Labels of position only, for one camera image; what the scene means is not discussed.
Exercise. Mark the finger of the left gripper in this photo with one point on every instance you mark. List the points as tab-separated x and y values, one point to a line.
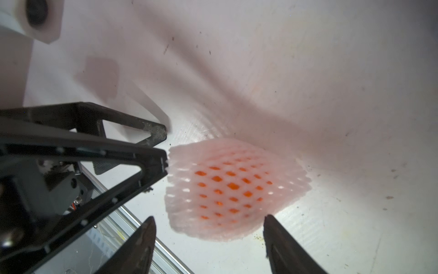
87	117

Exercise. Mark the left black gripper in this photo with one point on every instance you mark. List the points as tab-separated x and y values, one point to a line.
46	199

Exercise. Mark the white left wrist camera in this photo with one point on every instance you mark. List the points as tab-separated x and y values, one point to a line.
39	20

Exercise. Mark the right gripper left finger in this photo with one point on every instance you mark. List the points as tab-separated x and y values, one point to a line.
135	255

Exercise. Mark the netted orange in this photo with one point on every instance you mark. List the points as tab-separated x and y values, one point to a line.
222	189

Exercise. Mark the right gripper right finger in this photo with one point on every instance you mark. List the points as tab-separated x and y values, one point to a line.
285	254

